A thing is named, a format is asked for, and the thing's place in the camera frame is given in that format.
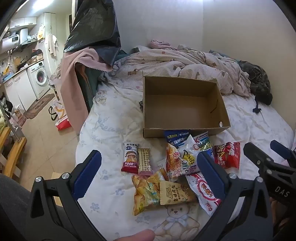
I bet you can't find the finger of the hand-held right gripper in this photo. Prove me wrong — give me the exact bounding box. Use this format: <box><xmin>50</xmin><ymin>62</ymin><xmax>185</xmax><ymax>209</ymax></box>
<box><xmin>243</xmin><ymin>142</ymin><xmax>279</xmax><ymax>176</ymax></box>
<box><xmin>270</xmin><ymin>140</ymin><xmax>296</xmax><ymax>164</ymax></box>

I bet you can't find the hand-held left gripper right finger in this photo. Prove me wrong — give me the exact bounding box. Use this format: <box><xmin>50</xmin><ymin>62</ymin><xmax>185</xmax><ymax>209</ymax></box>
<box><xmin>196</xmin><ymin>152</ymin><xmax>275</xmax><ymax>241</ymax></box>

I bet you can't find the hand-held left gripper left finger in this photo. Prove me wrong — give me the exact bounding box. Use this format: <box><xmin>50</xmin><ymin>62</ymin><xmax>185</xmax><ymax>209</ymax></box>
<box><xmin>25</xmin><ymin>150</ymin><xmax>102</xmax><ymax>241</ymax></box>

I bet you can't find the white pink snack packet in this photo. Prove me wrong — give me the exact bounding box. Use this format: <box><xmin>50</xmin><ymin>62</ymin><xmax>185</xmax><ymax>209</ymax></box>
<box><xmin>185</xmin><ymin>171</ymin><xmax>223</xmax><ymax>217</ymax></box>

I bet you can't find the red snack packet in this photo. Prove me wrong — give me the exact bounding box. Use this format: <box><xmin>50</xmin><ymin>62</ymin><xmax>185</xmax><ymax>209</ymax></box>
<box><xmin>213</xmin><ymin>142</ymin><xmax>241</xmax><ymax>170</ymax></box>

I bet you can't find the white crinkled snack packet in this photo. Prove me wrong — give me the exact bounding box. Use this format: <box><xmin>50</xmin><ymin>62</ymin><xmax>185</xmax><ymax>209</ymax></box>
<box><xmin>178</xmin><ymin>134</ymin><xmax>204</xmax><ymax>177</ymax></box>

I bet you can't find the striped colourful snack packet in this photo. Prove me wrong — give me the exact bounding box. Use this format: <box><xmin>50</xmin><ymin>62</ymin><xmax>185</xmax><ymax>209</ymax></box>
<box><xmin>193</xmin><ymin>134</ymin><xmax>214</xmax><ymax>161</ymax></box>

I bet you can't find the tan peanut packet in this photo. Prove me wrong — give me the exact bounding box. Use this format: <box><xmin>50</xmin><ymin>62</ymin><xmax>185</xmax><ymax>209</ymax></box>
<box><xmin>159</xmin><ymin>180</ymin><xmax>198</xmax><ymax>206</ymax></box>

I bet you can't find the orange white snack packet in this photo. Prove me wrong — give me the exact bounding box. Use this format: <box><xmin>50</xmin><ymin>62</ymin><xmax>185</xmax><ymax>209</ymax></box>
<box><xmin>166</xmin><ymin>143</ymin><xmax>186</xmax><ymax>182</ymax></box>

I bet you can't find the white red rice cake packet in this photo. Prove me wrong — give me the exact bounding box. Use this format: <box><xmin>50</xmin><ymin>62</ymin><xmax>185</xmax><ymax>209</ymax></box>
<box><xmin>121</xmin><ymin>142</ymin><xmax>140</xmax><ymax>174</ymax></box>

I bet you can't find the blue snack packet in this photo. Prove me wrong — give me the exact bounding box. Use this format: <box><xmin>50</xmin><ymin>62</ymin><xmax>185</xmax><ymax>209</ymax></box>
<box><xmin>164</xmin><ymin>130</ymin><xmax>208</xmax><ymax>149</ymax></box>

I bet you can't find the yellow chips packet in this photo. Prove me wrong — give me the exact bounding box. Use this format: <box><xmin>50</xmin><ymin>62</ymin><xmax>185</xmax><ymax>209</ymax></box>
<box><xmin>131</xmin><ymin>173</ymin><xmax>166</xmax><ymax>216</ymax></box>

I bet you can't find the brown cardboard box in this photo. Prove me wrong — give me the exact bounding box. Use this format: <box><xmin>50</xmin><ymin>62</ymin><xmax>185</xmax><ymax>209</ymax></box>
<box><xmin>142</xmin><ymin>75</ymin><xmax>232</xmax><ymax>139</ymax></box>

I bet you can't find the person's right hand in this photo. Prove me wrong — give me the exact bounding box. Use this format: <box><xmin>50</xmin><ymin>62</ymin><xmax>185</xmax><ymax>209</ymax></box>
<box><xmin>270</xmin><ymin>199</ymin><xmax>296</xmax><ymax>233</ymax></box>

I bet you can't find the person's left hand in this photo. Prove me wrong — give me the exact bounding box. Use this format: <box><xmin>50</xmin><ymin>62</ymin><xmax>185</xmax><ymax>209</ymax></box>
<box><xmin>108</xmin><ymin>229</ymin><xmax>156</xmax><ymax>241</ymax></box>

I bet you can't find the white printed bed sheet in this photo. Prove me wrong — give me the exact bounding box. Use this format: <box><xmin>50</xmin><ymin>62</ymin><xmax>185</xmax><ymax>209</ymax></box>
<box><xmin>75</xmin><ymin>81</ymin><xmax>295</xmax><ymax>241</ymax></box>

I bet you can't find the pink wafer packet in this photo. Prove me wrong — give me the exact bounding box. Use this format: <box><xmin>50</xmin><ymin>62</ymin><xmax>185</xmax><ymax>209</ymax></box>
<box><xmin>137</xmin><ymin>148</ymin><xmax>153</xmax><ymax>175</ymax></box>

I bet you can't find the red white shopping bag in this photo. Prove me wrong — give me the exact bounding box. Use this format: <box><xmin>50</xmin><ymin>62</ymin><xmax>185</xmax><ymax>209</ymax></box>
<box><xmin>48</xmin><ymin>101</ymin><xmax>72</xmax><ymax>131</ymax></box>

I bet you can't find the dark camouflage cloth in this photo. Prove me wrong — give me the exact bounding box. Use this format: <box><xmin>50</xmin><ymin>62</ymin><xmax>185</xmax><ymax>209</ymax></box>
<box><xmin>238</xmin><ymin>60</ymin><xmax>273</xmax><ymax>106</ymax></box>

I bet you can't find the wooden chair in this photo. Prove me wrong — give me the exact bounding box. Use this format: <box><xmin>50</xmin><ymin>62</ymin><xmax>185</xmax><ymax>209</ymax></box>
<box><xmin>0</xmin><ymin>126</ymin><xmax>28</xmax><ymax>179</ymax></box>

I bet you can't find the brown floor mat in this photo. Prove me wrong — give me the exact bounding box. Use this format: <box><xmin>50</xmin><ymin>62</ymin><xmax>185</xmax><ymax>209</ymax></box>
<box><xmin>23</xmin><ymin>93</ymin><xmax>56</xmax><ymax>120</ymax></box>

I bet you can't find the dark green garment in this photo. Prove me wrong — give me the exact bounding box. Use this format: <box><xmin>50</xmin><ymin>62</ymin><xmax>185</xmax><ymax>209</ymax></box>
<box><xmin>75</xmin><ymin>62</ymin><xmax>100</xmax><ymax>114</ymax></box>

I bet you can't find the person's grey trouser leg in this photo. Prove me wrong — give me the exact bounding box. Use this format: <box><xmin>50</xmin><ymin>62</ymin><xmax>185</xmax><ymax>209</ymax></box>
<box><xmin>0</xmin><ymin>174</ymin><xmax>33</xmax><ymax>241</ymax></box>

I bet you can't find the pink cloth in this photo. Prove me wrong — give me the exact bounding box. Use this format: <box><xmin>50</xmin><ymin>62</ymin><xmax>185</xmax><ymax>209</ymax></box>
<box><xmin>50</xmin><ymin>47</ymin><xmax>114</xmax><ymax>130</ymax></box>

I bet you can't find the white washing machine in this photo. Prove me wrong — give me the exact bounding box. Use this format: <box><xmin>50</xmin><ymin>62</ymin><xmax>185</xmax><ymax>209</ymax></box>
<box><xmin>26</xmin><ymin>61</ymin><xmax>51</xmax><ymax>100</ymax></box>

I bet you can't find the white kitchen cabinet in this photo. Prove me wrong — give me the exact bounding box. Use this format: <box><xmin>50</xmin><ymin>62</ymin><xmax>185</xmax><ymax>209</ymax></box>
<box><xmin>2</xmin><ymin>70</ymin><xmax>34</xmax><ymax>112</ymax></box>

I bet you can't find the navy blue cloth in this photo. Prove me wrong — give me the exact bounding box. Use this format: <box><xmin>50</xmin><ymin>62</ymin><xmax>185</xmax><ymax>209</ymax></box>
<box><xmin>96</xmin><ymin>45</ymin><xmax>122</xmax><ymax>68</ymax></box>

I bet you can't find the beige printed quilt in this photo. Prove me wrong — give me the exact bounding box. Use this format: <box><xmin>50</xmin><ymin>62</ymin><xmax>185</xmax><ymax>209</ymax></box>
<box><xmin>99</xmin><ymin>45</ymin><xmax>251</xmax><ymax>97</ymax></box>

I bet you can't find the white hanging towel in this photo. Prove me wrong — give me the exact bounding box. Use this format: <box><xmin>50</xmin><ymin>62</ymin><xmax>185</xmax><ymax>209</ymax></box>
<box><xmin>48</xmin><ymin>34</ymin><xmax>58</xmax><ymax>59</ymax></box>

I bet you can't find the pink garment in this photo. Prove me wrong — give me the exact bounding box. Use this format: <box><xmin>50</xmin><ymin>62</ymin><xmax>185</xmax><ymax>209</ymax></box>
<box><xmin>148</xmin><ymin>39</ymin><xmax>184</xmax><ymax>50</ymax></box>

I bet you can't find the range hood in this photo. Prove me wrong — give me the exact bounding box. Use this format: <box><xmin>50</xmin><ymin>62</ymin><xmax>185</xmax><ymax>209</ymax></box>
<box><xmin>20</xmin><ymin>38</ymin><xmax>38</xmax><ymax>51</ymax></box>

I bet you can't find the black plastic bag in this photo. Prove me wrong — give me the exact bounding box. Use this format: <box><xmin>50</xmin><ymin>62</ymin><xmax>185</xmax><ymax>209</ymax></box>
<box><xmin>63</xmin><ymin>0</ymin><xmax>122</xmax><ymax>53</ymax></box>

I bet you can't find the tall white cupboard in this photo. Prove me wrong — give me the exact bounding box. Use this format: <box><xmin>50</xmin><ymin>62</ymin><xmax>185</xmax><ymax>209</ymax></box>
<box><xmin>43</xmin><ymin>13</ymin><xmax>61</xmax><ymax>80</ymax></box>

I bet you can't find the white water heater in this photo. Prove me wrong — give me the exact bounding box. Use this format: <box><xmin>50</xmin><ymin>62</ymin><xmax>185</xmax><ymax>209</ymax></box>
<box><xmin>18</xmin><ymin>28</ymin><xmax>30</xmax><ymax>45</ymax></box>

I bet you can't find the dark blue cord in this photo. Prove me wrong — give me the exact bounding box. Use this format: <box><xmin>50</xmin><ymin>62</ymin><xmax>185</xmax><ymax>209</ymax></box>
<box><xmin>253</xmin><ymin>94</ymin><xmax>264</xmax><ymax>115</ymax></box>

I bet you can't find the white wall cabinet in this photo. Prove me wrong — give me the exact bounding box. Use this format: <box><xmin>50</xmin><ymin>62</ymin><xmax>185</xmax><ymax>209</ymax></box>
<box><xmin>9</xmin><ymin>17</ymin><xmax>37</xmax><ymax>30</ymax></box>

